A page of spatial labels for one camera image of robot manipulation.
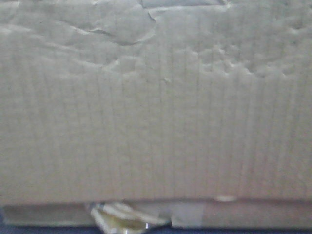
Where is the brown cardboard box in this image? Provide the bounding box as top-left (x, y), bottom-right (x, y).
top-left (0, 0), bottom-right (312, 205)

